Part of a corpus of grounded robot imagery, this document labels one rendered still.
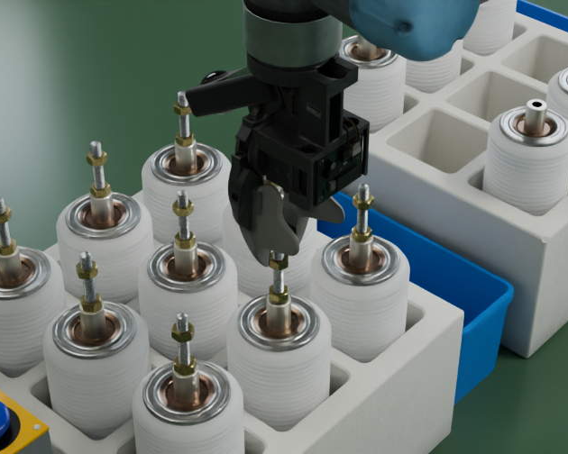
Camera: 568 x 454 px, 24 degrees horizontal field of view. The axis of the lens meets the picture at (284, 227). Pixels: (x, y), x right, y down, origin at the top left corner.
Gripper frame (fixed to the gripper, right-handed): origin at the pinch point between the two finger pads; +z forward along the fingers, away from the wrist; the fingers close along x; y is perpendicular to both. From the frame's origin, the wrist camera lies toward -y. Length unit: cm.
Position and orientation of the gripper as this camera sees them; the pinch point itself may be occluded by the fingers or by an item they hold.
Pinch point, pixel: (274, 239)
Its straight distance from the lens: 113.9
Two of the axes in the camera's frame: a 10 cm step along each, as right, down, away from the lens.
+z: 0.0, 7.8, 6.3
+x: 6.8, -4.6, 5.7
